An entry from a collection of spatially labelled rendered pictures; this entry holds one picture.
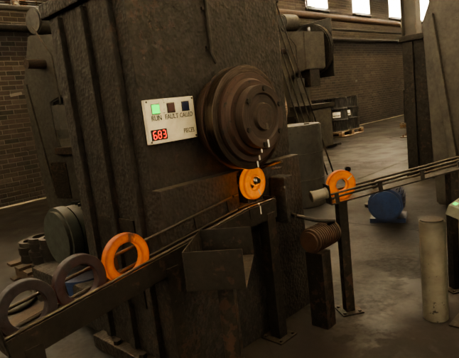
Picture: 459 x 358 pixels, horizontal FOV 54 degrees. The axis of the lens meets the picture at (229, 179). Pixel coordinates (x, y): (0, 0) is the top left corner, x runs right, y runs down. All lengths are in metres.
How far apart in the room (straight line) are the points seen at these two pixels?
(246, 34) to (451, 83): 2.54
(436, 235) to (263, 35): 1.31
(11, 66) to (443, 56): 6.20
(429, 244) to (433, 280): 0.18
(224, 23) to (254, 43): 0.22
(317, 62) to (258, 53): 7.81
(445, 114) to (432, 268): 2.30
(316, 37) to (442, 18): 5.89
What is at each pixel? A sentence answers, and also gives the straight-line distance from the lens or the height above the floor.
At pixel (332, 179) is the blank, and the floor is 0.74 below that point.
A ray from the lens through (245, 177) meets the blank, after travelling 2.06.
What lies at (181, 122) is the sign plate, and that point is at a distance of 1.96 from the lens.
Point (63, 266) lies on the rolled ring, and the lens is 1.58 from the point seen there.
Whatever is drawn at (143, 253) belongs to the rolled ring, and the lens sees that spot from 1.73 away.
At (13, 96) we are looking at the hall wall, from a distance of 8.03.
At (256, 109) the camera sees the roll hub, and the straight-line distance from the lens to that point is 1.98.
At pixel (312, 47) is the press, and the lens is 10.09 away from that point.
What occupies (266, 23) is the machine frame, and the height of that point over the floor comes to 1.57.
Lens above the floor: 1.18
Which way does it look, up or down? 9 degrees down
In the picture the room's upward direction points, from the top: 7 degrees counter-clockwise
